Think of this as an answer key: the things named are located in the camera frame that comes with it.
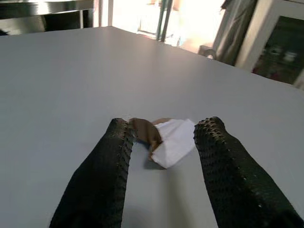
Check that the brown and white paper wrapper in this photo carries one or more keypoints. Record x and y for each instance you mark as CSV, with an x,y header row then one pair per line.
x,y
173,142

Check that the white glass door cabinet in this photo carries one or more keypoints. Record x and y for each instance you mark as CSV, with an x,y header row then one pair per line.
x,y
282,47

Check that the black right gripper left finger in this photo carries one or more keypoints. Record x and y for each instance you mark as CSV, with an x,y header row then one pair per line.
x,y
99,180

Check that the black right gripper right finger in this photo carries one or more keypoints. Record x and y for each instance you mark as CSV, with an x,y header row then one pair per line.
x,y
232,180

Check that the black glossy table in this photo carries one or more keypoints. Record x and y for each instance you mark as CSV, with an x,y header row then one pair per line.
x,y
47,16

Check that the green metal post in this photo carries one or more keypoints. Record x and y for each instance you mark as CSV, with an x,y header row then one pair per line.
x,y
164,19

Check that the grey curtain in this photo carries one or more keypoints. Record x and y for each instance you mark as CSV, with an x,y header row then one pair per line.
x,y
235,31

